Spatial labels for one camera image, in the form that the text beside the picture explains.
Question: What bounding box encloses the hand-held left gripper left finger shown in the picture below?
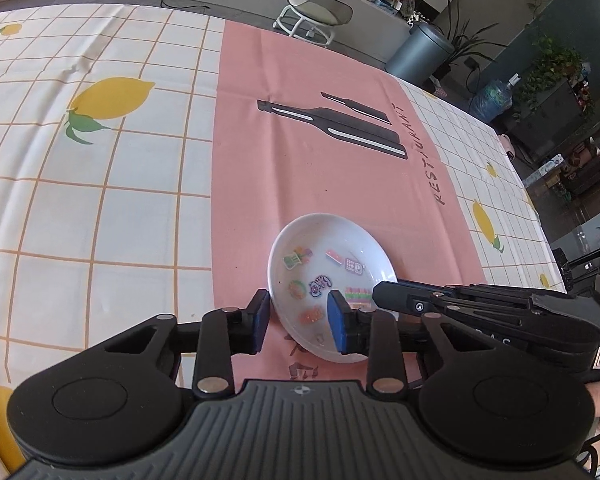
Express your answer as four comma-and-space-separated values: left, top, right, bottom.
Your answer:
87, 289, 272, 395

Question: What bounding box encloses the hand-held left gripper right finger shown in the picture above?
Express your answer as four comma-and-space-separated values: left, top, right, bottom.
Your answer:
328, 290, 481, 395

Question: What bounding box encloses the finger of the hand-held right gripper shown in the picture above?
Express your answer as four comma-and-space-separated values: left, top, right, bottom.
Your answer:
372, 281, 536, 321

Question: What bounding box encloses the small white sticker-print plate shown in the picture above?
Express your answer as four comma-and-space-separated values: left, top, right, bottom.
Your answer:
266, 213, 398, 365

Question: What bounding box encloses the pink table runner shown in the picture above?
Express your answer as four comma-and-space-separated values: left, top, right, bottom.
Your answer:
210, 19, 488, 391

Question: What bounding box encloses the white checked lemon tablecloth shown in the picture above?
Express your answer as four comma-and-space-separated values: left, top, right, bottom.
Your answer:
0, 2, 568, 471

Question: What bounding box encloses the blue water jug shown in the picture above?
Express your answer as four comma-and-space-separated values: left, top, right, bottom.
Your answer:
469, 74, 523, 123

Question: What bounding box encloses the dark grey cabinet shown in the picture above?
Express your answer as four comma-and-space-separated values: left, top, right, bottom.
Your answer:
522, 77, 598, 131

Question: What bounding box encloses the grey metal trash can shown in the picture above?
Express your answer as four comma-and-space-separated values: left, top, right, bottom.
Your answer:
385, 22, 455, 86

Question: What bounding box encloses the green trailing plant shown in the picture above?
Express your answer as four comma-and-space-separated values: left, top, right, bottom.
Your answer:
512, 35, 586, 116

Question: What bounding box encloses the potted long-leaf plant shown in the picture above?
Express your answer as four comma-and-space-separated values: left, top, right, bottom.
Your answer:
430, 0, 506, 96

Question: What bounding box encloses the white round stool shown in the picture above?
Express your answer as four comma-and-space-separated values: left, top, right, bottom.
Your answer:
272, 0, 355, 46

